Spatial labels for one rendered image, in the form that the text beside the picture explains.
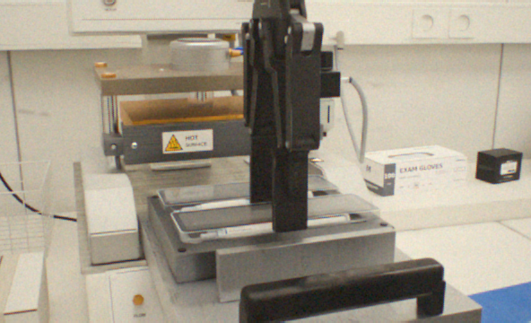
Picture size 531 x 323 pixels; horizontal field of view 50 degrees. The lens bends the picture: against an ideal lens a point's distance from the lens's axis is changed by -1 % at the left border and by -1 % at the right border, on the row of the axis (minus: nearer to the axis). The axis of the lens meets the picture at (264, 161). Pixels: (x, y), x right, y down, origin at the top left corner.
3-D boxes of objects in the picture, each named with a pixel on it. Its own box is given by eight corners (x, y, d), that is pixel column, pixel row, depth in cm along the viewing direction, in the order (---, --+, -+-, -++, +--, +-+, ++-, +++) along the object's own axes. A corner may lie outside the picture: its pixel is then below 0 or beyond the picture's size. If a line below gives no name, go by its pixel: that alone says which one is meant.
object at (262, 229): (182, 258, 47) (181, 233, 47) (170, 235, 53) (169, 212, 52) (381, 232, 53) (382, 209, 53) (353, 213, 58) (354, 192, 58)
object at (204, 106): (120, 127, 85) (116, 63, 82) (263, 119, 92) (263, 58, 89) (134, 154, 69) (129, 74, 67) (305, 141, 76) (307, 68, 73)
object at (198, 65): (95, 121, 90) (89, 36, 87) (282, 110, 100) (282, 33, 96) (106, 157, 68) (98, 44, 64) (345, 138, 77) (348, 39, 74)
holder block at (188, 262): (148, 217, 62) (147, 195, 61) (319, 198, 68) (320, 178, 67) (176, 283, 47) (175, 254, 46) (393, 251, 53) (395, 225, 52)
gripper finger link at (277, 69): (301, 21, 49) (308, 16, 47) (314, 152, 48) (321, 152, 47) (256, 21, 47) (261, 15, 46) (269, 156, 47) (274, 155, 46)
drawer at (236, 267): (139, 246, 64) (134, 178, 62) (320, 223, 71) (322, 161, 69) (195, 414, 37) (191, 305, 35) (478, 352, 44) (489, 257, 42)
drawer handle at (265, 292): (238, 336, 39) (237, 283, 38) (428, 301, 44) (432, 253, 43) (247, 353, 37) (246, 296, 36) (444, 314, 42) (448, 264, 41)
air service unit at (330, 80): (267, 137, 100) (267, 50, 96) (343, 132, 105) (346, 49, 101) (277, 144, 95) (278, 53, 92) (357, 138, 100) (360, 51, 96)
